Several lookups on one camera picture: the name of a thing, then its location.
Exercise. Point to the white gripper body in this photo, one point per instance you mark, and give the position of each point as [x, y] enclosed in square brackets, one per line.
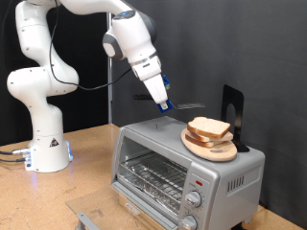
[156, 89]

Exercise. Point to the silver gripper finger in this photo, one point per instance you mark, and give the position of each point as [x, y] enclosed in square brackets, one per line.
[163, 105]

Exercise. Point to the metal spatula with blue block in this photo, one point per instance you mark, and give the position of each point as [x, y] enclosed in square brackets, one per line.
[192, 105]

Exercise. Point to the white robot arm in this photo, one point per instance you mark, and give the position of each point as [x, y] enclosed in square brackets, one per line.
[38, 86]

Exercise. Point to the silver toaster oven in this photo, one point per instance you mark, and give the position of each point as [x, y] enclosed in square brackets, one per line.
[224, 172]

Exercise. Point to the silver oven dial knob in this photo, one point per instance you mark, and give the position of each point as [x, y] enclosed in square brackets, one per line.
[193, 199]
[189, 223]

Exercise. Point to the wooden base under oven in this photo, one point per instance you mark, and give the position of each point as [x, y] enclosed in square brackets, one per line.
[134, 220]

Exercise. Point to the vertical metal pole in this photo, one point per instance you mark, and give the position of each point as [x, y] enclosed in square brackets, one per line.
[110, 108]

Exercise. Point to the round wooden cutting board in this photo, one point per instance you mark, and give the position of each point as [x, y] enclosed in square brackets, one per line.
[211, 153]

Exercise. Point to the black fabric curtain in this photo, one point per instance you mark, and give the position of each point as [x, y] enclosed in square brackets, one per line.
[89, 57]

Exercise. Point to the black metal bookend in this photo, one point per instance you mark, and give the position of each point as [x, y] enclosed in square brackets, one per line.
[240, 96]

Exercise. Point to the dark grey fabric backdrop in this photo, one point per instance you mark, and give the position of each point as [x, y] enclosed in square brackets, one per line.
[224, 48]

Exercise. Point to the crumpled aluminium foil liner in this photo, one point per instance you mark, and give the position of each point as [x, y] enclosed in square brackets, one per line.
[150, 191]

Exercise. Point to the wrist camera on blue mount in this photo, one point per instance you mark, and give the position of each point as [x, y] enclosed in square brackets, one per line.
[165, 81]

